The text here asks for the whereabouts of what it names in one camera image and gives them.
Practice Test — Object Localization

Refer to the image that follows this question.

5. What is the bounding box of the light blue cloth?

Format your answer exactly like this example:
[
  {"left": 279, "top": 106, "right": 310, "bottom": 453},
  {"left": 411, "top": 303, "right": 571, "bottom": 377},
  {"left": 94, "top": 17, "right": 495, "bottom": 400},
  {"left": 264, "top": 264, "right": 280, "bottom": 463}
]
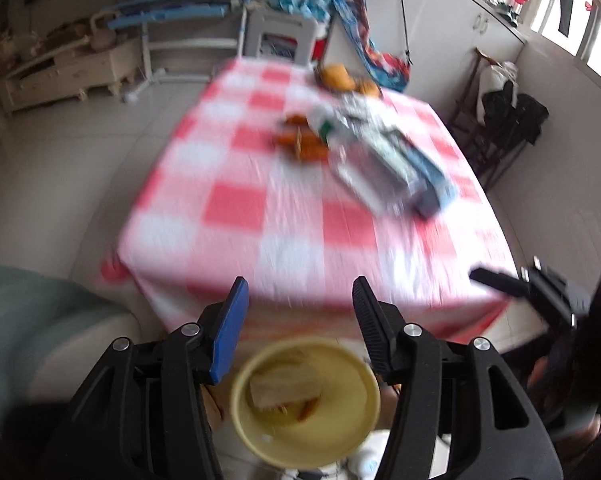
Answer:
[{"left": 267, "top": 0, "right": 333, "bottom": 23}]

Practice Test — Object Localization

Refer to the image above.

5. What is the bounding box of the blue study desk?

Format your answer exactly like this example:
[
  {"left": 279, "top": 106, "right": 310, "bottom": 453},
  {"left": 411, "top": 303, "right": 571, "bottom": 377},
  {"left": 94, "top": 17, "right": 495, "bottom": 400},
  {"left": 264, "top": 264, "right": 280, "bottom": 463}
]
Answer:
[{"left": 107, "top": 0, "right": 252, "bottom": 103}]

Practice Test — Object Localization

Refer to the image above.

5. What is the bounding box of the grey-green chair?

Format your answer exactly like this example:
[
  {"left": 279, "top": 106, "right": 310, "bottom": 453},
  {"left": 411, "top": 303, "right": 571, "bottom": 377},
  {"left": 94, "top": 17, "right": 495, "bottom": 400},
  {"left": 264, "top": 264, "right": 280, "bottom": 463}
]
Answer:
[{"left": 0, "top": 266, "right": 141, "bottom": 427}]

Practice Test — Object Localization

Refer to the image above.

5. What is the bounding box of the white paper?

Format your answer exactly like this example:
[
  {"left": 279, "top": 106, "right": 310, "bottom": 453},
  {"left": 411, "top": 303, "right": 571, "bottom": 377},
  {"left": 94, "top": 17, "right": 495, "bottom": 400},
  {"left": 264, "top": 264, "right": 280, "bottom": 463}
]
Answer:
[{"left": 248, "top": 362, "right": 323, "bottom": 410}]

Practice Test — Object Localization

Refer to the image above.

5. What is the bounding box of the dark wooden chair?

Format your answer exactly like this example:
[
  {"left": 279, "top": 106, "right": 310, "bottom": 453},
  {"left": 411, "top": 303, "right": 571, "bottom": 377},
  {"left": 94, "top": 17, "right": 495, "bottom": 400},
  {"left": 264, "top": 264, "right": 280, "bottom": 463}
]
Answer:
[{"left": 447, "top": 48, "right": 550, "bottom": 191}]

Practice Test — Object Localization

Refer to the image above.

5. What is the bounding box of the clear plastic bottle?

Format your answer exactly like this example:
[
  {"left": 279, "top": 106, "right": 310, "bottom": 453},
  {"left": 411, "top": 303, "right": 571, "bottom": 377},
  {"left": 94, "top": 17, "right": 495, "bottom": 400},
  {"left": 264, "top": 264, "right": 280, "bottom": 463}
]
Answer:
[{"left": 307, "top": 102, "right": 426, "bottom": 217}]

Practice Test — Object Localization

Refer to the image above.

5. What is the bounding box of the woven fruit plate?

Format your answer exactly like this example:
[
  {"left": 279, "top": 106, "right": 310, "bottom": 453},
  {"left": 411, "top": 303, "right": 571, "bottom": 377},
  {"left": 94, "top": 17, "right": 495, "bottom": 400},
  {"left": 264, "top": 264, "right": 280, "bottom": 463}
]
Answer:
[{"left": 314, "top": 64, "right": 381, "bottom": 99}]

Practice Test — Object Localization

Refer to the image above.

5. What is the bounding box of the person's right hand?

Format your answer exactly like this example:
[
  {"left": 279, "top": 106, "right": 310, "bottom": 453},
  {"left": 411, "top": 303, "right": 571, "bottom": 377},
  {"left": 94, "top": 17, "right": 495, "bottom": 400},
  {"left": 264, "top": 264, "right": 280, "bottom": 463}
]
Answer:
[{"left": 525, "top": 356, "right": 601, "bottom": 442}]

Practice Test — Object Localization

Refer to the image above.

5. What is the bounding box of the white plastic stool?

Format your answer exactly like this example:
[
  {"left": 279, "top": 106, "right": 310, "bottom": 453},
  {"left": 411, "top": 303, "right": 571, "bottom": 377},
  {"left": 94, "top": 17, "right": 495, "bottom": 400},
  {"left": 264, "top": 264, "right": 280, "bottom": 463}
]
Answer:
[{"left": 242, "top": 6, "right": 329, "bottom": 67}]

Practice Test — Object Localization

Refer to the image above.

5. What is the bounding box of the light blue milk carton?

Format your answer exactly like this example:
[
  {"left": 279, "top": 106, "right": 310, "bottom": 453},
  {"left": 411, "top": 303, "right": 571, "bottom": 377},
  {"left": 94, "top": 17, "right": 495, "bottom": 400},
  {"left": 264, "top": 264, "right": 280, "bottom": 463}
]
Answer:
[{"left": 384, "top": 129, "right": 459, "bottom": 219}]

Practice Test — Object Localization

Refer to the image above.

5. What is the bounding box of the yellow plastic trash bucket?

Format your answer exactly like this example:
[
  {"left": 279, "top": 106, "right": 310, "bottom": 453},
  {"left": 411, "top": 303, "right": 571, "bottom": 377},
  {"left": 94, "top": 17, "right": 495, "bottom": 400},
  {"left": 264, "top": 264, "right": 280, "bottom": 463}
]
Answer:
[{"left": 230, "top": 337, "right": 381, "bottom": 470}]

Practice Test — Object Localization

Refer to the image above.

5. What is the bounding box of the long orange peel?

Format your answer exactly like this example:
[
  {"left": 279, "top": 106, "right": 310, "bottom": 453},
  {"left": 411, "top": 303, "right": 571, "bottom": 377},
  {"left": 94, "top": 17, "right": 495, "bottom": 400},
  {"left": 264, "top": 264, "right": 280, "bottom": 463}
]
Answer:
[{"left": 273, "top": 128, "right": 329, "bottom": 162}]

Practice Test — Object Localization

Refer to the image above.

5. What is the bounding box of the white TV cabinet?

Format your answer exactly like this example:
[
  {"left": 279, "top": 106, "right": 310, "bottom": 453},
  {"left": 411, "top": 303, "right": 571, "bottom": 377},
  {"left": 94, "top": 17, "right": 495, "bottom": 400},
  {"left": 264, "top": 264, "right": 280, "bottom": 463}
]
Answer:
[{"left": 0, "top": 37, "right": 141, "bottom": 113}]

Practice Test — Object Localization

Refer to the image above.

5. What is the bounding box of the pink checkered tablecloth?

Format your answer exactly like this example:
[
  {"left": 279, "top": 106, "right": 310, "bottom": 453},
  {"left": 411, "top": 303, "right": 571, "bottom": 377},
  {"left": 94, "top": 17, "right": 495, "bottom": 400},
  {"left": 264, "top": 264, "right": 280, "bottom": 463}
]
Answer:
[{"left": 100, "top": 58, "right": 515, "bottom": 342}]

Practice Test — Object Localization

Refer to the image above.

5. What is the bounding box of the small orange peel piece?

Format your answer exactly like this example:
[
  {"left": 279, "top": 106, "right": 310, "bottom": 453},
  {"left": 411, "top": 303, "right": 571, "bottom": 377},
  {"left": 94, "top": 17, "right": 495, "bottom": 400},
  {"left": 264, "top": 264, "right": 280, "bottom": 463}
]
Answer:
[{"left": 284, "top": 114, "right": 308, "bottom": 127}]

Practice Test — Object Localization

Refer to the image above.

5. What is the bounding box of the colourful hanging bag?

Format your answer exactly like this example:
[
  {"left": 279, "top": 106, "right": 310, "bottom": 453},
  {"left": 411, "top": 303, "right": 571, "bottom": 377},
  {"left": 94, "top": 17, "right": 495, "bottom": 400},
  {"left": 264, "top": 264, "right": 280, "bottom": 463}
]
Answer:
[{"left": 333, "top": 0, "right": 412, "bottom": 92}]

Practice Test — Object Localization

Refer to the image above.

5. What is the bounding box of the yellow mango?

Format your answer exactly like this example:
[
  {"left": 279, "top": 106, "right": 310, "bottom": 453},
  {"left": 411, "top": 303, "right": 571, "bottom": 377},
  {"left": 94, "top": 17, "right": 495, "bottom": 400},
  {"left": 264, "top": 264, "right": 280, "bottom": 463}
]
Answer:
[
  {"left": 319, "top": 64, "right": 357, "bottom": 92},
  {"left": 355, "top": 79, "right": 381, "bottom": 99}
]

